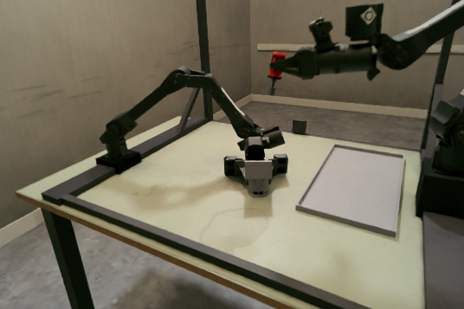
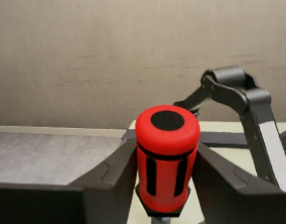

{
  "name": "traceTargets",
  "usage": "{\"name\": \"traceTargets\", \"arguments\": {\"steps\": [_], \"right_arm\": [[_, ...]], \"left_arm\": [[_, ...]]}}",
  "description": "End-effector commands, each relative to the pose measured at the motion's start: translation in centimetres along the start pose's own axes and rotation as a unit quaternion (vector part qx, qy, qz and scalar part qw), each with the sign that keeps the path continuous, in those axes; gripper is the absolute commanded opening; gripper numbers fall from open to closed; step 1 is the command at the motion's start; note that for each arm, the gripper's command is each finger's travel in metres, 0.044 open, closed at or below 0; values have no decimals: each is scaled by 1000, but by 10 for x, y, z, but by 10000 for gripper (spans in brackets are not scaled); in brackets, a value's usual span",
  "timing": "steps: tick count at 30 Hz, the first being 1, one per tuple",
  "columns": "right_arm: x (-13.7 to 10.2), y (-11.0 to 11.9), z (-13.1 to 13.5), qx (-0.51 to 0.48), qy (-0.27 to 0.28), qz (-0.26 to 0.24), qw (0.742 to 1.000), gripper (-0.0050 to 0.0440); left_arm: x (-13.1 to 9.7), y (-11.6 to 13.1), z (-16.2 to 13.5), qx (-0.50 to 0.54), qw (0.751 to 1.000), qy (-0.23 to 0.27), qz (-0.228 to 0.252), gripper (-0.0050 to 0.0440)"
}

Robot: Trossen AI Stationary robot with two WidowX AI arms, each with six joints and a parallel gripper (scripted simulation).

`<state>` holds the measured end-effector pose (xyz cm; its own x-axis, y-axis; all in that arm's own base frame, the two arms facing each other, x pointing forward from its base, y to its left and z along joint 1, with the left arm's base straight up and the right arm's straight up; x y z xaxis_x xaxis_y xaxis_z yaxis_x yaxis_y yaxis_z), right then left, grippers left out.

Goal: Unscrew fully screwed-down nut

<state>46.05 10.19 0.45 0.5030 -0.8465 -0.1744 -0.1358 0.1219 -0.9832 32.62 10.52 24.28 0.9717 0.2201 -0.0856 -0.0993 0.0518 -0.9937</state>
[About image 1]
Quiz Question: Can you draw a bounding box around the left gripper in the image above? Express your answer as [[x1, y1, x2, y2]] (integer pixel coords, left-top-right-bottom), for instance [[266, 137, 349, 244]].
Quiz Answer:
[[269, 46, 345, 80]]

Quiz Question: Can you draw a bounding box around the grey cylinder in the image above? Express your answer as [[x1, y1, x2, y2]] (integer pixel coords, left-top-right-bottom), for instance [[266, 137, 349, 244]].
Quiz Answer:
[[247, 179, 270, 197]]

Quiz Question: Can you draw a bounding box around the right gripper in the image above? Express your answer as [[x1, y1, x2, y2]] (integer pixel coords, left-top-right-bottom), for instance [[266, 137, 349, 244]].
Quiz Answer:
[[223, 153, 288, 185]]

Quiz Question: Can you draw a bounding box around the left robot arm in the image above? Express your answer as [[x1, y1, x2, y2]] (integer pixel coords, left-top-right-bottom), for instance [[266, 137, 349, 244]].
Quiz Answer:
[[307, 0, 464, 178]]

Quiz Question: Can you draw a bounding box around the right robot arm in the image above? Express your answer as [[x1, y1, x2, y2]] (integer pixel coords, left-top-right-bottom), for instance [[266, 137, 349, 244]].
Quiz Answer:
[[100, 66, 285, 161]]

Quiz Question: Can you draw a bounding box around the red and black nut driver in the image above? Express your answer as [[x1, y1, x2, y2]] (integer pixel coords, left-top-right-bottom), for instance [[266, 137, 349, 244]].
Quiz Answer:
[[267, 53, 285, 96]]

